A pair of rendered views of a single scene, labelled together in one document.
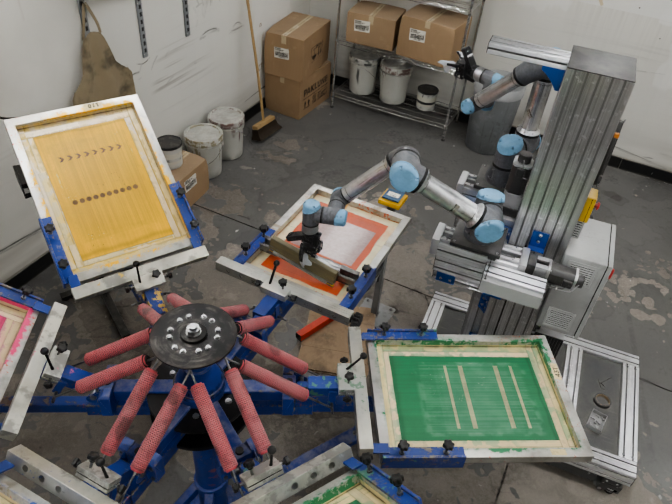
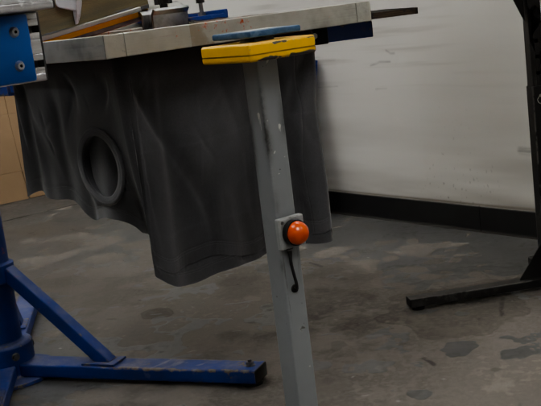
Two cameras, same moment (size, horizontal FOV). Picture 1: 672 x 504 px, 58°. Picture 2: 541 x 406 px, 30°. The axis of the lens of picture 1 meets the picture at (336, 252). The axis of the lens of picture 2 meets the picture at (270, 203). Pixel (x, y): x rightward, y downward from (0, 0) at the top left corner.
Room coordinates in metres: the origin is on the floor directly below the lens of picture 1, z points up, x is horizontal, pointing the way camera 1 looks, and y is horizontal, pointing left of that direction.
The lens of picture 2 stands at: (3.60, -1.67, 1.00)
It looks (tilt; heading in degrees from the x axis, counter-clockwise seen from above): 11 degrees down; 120
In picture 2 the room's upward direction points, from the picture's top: 7 degrees counter-clockwise
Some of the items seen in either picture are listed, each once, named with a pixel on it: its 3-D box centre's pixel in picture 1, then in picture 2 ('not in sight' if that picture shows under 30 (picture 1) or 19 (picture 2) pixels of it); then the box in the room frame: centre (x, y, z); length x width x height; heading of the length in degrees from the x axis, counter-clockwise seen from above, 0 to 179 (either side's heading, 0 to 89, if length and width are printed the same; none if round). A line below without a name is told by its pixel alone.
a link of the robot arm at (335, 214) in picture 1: (334, 214); not in sight; (2.12, 0.02, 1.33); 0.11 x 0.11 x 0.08; 84
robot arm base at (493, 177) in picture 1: (502, 171); not in sight; (2.63, -0.79, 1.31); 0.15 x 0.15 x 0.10
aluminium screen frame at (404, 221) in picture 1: (328, 242); (136, 39); (2.35, 0.04, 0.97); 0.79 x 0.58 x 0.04; 157
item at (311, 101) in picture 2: not in sight; (233, 157); (2.62, -0.07, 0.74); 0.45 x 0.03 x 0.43; 67
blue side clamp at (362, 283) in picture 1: (357, 290); not in sight; (2.02, -0.12, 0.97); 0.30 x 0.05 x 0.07; 157
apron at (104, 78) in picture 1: (102, 83); not in sight; (3.63, 1.62, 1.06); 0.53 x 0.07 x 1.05; 157
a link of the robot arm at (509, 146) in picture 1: (509, 150); not in sight; (2.64, -0.80, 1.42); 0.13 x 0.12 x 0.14; 136
